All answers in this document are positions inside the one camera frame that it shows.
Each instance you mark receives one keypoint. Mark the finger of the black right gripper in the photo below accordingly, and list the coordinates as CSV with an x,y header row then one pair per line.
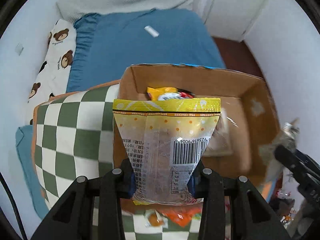
x,y
295,164

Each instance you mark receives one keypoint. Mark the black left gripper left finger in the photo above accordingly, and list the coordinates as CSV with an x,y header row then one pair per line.
x,y
71,217

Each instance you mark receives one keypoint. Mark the silver snack packet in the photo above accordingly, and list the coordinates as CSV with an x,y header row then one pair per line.
x,y
287,137

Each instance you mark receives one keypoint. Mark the orange snack packet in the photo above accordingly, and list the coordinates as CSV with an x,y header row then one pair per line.
x,y
181,215

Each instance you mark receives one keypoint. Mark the yellow clear snack packet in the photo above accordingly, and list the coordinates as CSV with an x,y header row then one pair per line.
x,y
164,141

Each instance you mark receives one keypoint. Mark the brown egg snack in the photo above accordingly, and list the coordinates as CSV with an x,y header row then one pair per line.
x,y
155,219

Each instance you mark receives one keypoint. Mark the brown cardboard box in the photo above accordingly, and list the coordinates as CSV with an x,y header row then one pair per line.
x,y
252,117

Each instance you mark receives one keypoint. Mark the green white checkered blanket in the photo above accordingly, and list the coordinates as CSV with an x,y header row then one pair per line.
x,y
75,134

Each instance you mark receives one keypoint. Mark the bear print pillow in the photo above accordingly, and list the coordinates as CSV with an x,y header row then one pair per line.
x,y
53,75

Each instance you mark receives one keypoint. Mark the yellow chips bag in box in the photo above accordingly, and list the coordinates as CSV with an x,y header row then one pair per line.
x,y
167,93

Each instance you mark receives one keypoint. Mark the blue bed sheet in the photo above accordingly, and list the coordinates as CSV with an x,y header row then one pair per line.
x,y
107,44

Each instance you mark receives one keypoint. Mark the white door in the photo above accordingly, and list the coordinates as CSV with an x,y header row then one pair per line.
x,y
232,19

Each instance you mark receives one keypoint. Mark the small white remote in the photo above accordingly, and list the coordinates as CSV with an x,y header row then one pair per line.
x,y
151,31

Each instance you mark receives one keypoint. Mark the wall socket plate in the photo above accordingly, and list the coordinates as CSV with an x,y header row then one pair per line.
x,y
18,49

